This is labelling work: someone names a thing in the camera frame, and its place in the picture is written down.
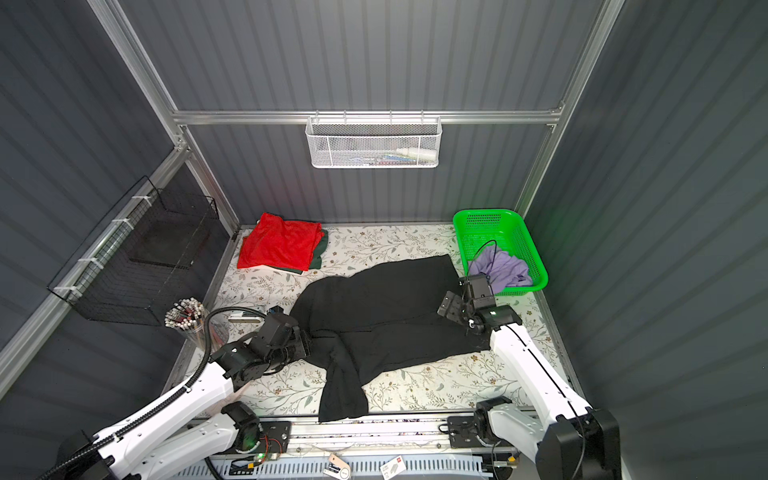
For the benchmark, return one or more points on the red folded t shirt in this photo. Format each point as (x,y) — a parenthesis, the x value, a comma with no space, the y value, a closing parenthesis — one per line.
(281,244)

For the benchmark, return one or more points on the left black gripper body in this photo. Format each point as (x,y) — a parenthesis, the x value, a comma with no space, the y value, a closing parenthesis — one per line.
(299,344)

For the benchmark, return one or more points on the purple t shirt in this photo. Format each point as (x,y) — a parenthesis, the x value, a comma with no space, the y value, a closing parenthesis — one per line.
(501,269)

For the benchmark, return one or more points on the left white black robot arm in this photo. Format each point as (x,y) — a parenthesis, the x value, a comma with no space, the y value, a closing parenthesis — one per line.
(196,419)

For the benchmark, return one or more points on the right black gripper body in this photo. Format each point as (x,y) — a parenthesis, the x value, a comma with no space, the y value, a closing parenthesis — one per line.
(458,310)

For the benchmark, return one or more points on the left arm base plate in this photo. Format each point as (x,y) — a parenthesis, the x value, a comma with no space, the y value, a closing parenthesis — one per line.
(270,437)

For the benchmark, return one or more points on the dark green folded t shirt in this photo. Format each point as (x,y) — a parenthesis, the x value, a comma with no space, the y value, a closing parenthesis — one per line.
(318,252)

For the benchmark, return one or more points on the white tag card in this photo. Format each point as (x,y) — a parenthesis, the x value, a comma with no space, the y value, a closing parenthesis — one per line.
(393,467)
(336,468)

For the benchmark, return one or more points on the white spray bottle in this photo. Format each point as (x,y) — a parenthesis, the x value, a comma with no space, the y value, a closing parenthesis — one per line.
(419,155)

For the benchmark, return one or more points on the cup of pens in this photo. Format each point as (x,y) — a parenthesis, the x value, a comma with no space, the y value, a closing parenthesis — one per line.
(186,316)

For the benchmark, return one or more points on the green plastic basket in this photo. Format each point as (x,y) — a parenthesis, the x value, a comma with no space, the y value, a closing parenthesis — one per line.
(503,230)

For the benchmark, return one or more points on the white tag card left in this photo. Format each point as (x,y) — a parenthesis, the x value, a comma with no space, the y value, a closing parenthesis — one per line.
(336,468)

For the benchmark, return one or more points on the black wire basket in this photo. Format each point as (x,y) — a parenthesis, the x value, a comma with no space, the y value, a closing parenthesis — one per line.
(163,250)

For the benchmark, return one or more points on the aluminium front rail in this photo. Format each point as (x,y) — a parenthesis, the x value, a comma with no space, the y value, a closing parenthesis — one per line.
(395,436)

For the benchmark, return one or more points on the black t shirt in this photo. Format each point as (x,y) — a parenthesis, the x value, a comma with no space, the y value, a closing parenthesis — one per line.
(378,320)

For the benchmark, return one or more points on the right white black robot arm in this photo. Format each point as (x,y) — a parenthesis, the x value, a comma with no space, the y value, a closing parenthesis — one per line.
(567,438)

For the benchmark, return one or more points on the white wire mesh basket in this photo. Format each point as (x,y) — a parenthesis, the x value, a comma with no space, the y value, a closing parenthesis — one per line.
(350,142)

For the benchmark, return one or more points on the white tag card right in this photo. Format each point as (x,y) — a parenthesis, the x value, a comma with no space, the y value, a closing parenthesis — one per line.
(393,467)

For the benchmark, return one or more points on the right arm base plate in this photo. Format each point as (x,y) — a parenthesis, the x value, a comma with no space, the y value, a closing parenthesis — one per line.
(466,432)

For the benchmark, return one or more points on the floral table mat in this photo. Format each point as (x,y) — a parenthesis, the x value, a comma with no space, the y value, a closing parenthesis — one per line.
(455,383)

